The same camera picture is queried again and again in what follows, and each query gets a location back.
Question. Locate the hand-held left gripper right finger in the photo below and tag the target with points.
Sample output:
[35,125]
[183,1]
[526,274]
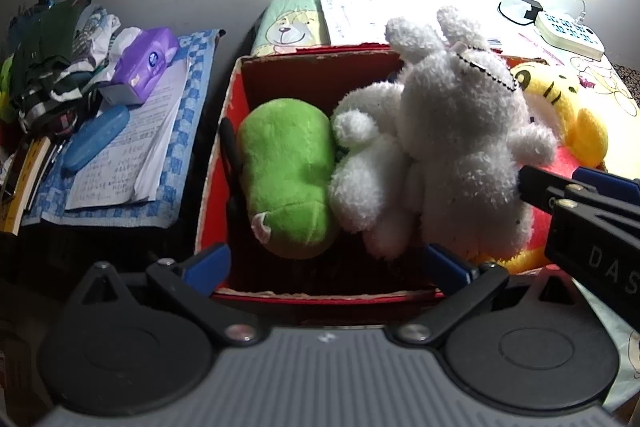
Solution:
[447,267]

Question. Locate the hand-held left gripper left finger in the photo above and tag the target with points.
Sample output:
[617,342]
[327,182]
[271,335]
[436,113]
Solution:
[207,267]

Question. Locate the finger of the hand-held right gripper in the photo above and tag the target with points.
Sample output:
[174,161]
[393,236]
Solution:
[610,182]
[537,187]

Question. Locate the yellow tiger plush toy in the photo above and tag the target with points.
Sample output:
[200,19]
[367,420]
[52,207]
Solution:
[585,132]

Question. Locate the white plush rabbit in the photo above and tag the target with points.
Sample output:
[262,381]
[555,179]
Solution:
[465,132]

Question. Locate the small white plush toy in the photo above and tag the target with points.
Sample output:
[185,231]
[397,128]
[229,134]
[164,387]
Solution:
[370,187]

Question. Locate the green plush toy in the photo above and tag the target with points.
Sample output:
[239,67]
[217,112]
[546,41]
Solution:
[285,167]

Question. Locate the red cardboard box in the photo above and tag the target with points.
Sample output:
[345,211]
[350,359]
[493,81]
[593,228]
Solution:
[280,72]

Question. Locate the brown floral cushion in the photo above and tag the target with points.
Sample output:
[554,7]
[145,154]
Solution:
[630,82]

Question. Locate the handwritten paper pad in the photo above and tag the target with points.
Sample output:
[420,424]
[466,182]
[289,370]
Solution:
[125,167]

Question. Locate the pink ribbon strips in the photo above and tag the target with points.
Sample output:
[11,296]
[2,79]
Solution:
[540,47]

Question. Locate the white power strip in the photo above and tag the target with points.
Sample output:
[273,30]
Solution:
[570,34]

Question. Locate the blue checkered cloth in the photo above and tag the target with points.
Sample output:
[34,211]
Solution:
[195,107]

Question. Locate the blue glasses case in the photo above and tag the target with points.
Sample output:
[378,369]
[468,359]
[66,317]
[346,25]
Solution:
[95,137]

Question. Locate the small white box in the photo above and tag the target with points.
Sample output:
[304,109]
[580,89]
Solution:
[117,94]

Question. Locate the stack of books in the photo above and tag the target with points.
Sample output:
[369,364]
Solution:
[25,187]

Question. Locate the purple tissue pack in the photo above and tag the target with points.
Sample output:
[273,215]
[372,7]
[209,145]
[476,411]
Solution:
[147,57]

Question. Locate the handwritten notebook stack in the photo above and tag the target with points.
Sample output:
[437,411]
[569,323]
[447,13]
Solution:
[360,17]

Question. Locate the pile of clothes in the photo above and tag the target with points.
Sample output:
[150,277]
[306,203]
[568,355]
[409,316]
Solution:
[50,47]

